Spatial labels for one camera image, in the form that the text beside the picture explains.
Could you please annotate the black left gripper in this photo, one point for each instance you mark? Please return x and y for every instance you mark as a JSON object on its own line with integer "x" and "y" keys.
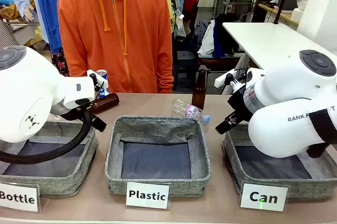
{"x": 71, "y": 112}

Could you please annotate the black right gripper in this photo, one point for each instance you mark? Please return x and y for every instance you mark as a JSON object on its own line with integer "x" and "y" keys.
{"x": 241, "y": 110}

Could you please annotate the brown glass bottle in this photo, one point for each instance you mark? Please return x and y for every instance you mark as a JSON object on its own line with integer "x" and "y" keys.
{"x": 198, "y": 95}
{"x": 108, "y": 101}

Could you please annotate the small pink label plastic bottle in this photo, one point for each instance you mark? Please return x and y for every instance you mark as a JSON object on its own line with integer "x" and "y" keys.
{"x": 189, "y": 110}

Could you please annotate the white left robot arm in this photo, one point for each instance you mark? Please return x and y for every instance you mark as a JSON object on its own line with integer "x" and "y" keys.
{"x": 26, "y": 89}

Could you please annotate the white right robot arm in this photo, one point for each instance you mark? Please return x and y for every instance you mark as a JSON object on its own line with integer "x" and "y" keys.
{"x": 276, "y": 134}

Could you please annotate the blue white drink can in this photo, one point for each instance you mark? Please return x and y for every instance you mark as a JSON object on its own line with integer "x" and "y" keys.
{"x": 101, "y": 72}

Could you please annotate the grey fabric can basket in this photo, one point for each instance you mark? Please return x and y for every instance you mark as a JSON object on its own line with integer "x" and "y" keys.
{"x": 273, "y": 166}

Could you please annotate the grey fabric bottle basket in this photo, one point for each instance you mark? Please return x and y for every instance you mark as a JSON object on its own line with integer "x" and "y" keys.
{"x": 65, "y": 179}

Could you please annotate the grey fabric plastic basket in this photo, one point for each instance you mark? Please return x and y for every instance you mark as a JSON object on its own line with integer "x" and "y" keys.
{"x": 158, "y": 155}

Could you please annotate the white Can label sign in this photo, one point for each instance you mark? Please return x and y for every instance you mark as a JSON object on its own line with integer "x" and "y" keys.
{"x": 263, "y": 197}

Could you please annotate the black plastic stool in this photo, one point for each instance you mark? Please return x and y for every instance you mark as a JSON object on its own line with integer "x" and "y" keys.
{"x": 185, "y": 55}

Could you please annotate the white Plastic label sign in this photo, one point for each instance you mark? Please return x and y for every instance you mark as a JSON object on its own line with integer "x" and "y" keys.
{"x": 147, "y": 195}

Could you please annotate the person in orange hoodie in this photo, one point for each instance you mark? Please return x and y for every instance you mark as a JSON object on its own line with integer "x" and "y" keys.
{"x": 118, "y": 37}

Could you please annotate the white hanging bag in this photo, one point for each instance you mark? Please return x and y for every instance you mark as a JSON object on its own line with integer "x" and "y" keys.
{"x": 209, "y": 39}

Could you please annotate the white Bottle label sign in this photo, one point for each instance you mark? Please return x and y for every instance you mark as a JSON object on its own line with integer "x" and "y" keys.
{"x": 15, "y": 197}

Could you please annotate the brown checked cloth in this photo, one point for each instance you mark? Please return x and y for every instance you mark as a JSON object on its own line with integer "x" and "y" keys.
{"x": 6, "y": 37}

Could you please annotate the mannequin in blue shirt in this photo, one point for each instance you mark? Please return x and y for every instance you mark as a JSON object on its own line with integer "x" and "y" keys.
{"x": 47, "y": 2}

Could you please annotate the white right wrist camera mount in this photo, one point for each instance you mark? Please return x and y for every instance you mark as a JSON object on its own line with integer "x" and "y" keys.
{"x": 222, "y": 79}

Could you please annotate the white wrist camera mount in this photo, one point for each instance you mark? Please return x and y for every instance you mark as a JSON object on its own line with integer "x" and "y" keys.
{"x": 92, "y": 74}
{"x": 222, "y": 79}

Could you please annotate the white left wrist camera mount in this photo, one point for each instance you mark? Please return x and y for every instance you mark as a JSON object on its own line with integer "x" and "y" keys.
{"x": 92, "y": 74}

